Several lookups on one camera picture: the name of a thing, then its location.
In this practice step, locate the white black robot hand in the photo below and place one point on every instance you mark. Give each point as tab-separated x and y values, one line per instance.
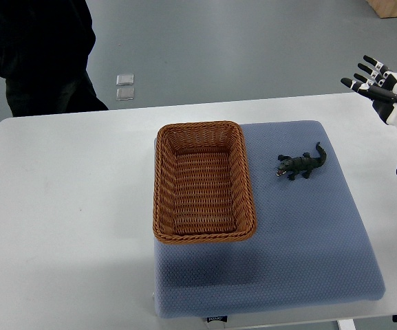
377	83

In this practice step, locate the dark toy crocodile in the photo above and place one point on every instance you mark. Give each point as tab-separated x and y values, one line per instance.
304	164

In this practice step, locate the brown wicker basket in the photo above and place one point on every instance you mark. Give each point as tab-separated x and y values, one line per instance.
202	188

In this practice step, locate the wooden box corner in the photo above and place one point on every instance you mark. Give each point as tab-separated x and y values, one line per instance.
384	8

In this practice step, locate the blue foam cushion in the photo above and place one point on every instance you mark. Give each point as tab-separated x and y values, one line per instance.
310	247

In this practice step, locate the upper metal floor plate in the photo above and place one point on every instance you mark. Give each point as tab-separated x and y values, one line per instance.
124	79

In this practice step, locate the cushion brand label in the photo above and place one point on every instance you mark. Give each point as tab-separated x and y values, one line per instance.
223	319

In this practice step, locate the person in black clothes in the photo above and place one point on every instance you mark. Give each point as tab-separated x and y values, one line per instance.
44	50

